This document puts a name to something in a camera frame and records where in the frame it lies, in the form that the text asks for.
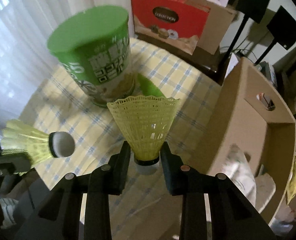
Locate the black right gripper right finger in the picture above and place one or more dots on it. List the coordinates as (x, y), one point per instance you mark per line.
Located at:
(171, 165)

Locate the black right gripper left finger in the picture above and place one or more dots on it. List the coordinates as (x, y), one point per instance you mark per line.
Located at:
(119, 164)

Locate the green plastic leaf blade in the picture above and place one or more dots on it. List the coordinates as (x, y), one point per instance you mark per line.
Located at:
(147, 87)

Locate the green snack canister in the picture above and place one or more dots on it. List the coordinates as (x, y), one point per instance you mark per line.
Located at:
(94, 48)

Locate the yellow blue plaid tablecloth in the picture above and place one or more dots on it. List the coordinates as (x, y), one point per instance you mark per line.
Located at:
(59, 104)

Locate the cardboard storage box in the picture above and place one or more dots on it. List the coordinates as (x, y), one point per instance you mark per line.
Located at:
(251, 114)

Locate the brown sofa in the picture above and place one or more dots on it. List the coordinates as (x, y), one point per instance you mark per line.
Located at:
(285, 70)

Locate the red collection gift bag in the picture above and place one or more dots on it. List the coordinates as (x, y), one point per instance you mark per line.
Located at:
(179, 23)

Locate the large brown cardboard box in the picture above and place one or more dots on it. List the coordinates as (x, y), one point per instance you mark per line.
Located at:
(216, 26)

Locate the right black speaker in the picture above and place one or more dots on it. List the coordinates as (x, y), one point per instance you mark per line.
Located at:
(283, 28)

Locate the black speaker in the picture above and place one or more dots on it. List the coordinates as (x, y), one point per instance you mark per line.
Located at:
(254, 9)
(283, 28)

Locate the left black speaker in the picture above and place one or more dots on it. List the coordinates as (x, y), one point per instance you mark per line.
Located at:
(254, 9)

